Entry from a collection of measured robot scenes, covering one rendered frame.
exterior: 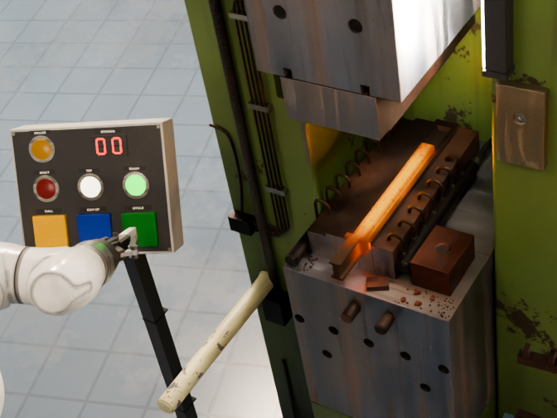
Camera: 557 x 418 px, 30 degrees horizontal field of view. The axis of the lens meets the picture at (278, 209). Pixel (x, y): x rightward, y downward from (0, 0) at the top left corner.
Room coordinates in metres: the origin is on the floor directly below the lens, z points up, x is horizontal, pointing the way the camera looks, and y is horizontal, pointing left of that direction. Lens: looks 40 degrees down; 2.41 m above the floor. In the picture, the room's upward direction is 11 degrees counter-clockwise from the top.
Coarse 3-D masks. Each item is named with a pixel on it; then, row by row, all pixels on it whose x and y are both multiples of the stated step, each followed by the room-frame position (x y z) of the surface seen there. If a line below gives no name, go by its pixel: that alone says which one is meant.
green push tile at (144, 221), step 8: (128, 216) 1.70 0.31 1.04; (136, 216) 1.70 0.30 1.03; (144, 216) 1.69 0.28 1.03; (152, 216) 1.69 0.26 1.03; (128, 224) 1.69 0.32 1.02; (136, 224) 1.69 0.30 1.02; (144, 224) 1.69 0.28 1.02; (152, 224) 1.68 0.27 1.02; (144, 232) 1.68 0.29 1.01; (152, 232) 1.67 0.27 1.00; (144, 240) 1.67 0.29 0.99; (152, 240) 1.67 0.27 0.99
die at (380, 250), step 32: (416, 128) 1.87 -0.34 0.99; (384, 160) 1.78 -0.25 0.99; (448, 160) 1.73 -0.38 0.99; (352, 192) 1.70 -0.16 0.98; (416, 192) 1.65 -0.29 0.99; (320, 224) 1.62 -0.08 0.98; (352, 224) 1.59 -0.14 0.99; (384, 224) 1.56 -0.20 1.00; (416, 224) 1.57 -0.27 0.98; (384, 256) 1.50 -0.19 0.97
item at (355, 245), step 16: (416, 160) 1.73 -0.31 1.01; (400, 176) 1.69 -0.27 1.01; (384, 192) 1.65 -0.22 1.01; (400, 192) 1.65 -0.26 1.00; (384, 208) 1.60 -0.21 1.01; (368, 224) 1.56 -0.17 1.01; (352, 240) 1.51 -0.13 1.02; (336, 256) 1.48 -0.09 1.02; (352, 256) 1.50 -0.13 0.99; (336, 272) 1.46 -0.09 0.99
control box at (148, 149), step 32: (32, 128) 1.86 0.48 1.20; (64, 128) 1.83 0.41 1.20; (96, 128) 1.81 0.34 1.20; (128, 128) 1.79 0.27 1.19; (160, 128) 1.78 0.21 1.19; (32, 160) 1.82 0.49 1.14; (64, 160) 1.80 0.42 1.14; (96, 160) 1.78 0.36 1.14; (128, 160) 1.76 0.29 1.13; (160, 160) 1.74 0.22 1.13; (32, 192) 1.79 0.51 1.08; (64, 192) 1.77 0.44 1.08; (128, 192) 1.73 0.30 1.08; (160, 192) 1.71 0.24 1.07; (32, 224) 1.76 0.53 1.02; (160, 224) 1.68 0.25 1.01
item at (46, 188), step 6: (42, 180) 1.79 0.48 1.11; (48, 180) 1.79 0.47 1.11; (36, 186) 1.79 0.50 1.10; (42, 186) 1.79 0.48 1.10; (48, 186) 1.78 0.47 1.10; (54, 186) 1.78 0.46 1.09; (42, 192) 1.78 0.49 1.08; (48, 192) 1.78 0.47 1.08; (54, 192) 1.77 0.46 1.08; (48, 198) 1.77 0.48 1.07
